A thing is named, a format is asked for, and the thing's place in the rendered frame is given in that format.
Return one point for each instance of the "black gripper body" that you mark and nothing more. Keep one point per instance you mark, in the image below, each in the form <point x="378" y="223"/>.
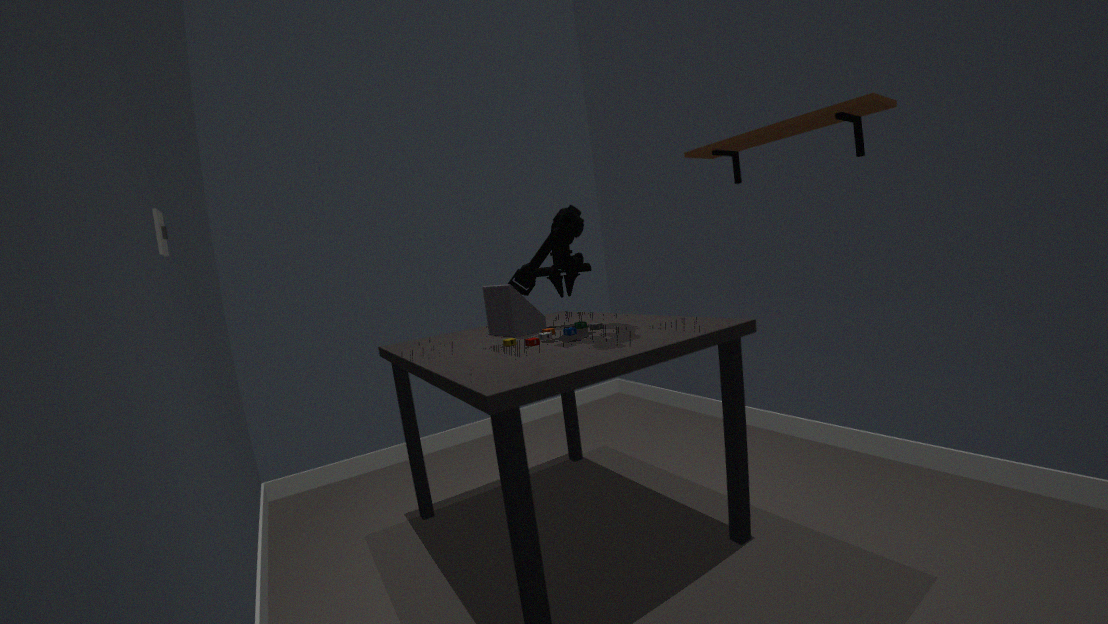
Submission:
<point x="552" y="271"/>

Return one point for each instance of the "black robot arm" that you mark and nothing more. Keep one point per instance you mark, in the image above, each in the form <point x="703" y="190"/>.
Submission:
<point x="566" y="224"/>

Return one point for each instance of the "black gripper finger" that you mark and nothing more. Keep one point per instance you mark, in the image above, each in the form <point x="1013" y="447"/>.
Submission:
<point x="569" y="282"/>
<point x="557" y="282"/>

